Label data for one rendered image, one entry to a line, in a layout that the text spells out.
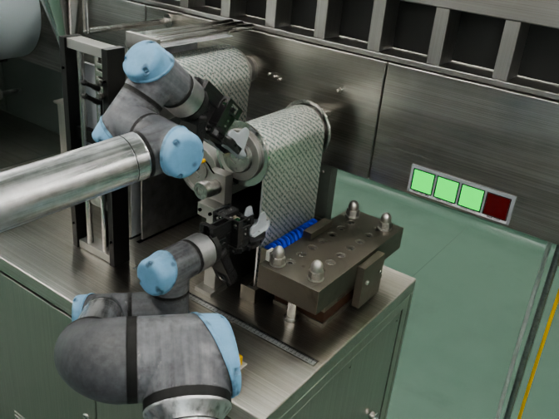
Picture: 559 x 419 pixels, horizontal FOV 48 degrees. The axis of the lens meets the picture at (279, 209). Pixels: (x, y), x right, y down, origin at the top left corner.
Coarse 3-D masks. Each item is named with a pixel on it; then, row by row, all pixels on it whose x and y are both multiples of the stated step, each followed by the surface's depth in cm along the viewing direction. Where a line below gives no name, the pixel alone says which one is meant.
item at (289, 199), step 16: (320, 160) 155; (288, 176) 145; (304, 176) 152; (272, 192) 142; (288, 192) 148; (304, 192) 154; (272, 208) 144; (288, 208) 150; (304, 208) 157; (272, 224) 147; (288, 224) 153; (272, 240) 149
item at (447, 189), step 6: (438, 180) 147; (444, 180) 146; (450, 180) 146; (438, 186) 148; (444, 186) 147; (450, 186) 146; (456, 186) 145; (438, 192) 148; (444, 192) 147; (450, 192) 146; (456, 192) 146; (444, 198) 148; (450, 198) 147
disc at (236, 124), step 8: (232, 128) 137; (240, 128) 136; (248, 128) 135; (256, 136) 134; (264, 144) 133; (216, 152) 142; (264, 152) 134; (264, 160) 135; (224, 168) 143; (264, 168) 136; (256, 176) 138; (264, 176) 137; (240, 184) 141; (248, 184) 140; (256, 184) 138
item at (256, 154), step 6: (252, 138) 134; (252, 144) 134; (252, 150) 135; (258, 150) 134; (222, 156) 140; (252, 156) 135; (258, 156) 134; (222, 162) 141; (252, 162) 136; (258, 162) 135; (228, 168) 141; (252, 168) 136; (258, 168) 135; (234, 174) 140; (240, 174) 139; (246, 174) 138; (252, 174) 137
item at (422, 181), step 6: (414, 174) 150; (420, 174) 150; (426, 174) 149; (414, 180) 151; (420, 180) 150; (426, 180) 149; (432, 180) 148; (414, 186) 152; (420, 186) 151; (426, 186) 150; (426, 192) 150
